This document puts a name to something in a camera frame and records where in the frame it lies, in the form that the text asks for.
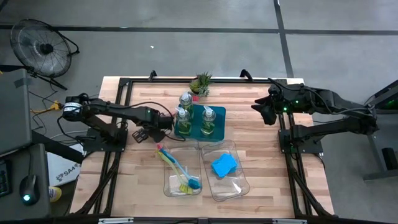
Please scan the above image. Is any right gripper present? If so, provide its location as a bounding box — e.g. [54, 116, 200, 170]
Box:
[251, 96, 278, 126]

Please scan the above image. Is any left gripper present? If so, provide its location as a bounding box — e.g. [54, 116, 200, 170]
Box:
[132, 116, 174, 144]

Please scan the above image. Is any green soap pump bottle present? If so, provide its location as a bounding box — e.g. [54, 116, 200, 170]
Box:
[175, 107, 192, 137]
[200, 105, 217, 137]
[178, 91, 194, 111]

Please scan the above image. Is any lime green dish brush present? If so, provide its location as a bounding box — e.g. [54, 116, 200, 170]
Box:
[155, 151, 194, 196]

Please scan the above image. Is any blue dish brush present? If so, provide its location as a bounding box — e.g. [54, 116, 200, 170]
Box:
[159, 147, 202, 190]

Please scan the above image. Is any clear plastic bin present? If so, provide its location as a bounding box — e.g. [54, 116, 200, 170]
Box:
[163, 139, 203, 197]
[200, 139, 251, 202]

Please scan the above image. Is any teal plastic bin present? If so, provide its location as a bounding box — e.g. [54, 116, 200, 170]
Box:
[174, 104, 227, 142]

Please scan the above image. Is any potted succulent plant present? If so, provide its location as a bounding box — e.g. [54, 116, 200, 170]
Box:
[188, 71, 214, 98]

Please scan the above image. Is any white cardboard box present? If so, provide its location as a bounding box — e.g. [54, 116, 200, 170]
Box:
[46, 142, 85, 187]

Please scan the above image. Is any yellow power plug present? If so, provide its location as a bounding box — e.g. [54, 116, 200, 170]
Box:
[30, 100, 62, 114]

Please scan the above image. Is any yellow white cup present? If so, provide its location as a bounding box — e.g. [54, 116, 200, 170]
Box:
[49, 185, 63, 203]

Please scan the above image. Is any grey desk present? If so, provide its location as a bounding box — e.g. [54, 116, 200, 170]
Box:
[0, 142, 52, 220]

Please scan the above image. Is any black computer mouse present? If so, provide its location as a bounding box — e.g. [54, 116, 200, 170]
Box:
[19, 174, 40, 207]

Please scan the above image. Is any black floor fan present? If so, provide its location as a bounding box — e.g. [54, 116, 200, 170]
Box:
[9, 18, 80, 78]

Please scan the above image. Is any black box on stand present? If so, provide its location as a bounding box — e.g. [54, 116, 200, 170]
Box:
[381, 146, 398, 171]

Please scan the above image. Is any black keyboard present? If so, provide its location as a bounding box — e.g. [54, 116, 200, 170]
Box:
[0, 160, 12, 198]

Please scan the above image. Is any black metal table frame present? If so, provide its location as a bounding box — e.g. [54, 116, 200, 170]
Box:
[70, 68, 335, 218]

